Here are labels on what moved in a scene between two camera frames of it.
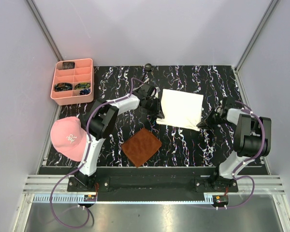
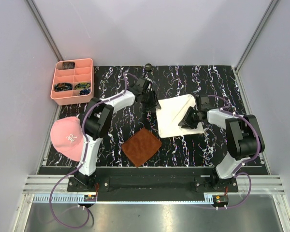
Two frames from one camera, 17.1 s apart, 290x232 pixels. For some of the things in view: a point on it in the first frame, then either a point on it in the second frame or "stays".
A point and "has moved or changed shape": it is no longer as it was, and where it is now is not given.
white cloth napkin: [181, 109] has moved or changed shape
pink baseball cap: [69, 137] stays
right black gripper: [206, 123] → [187, 116]
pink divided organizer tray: [73, 81] stays
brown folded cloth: [140, 147] stays
